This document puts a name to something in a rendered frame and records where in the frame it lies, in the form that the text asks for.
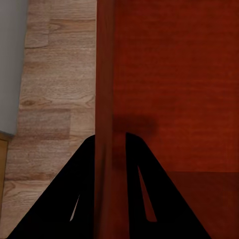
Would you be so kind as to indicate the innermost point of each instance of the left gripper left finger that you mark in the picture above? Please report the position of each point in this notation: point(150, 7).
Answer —
point(66, 208)

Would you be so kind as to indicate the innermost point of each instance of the storage box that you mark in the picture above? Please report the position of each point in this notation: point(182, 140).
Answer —
point(168, 72)

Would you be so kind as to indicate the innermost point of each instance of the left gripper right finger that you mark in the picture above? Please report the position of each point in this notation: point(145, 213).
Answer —
point(175, 218)

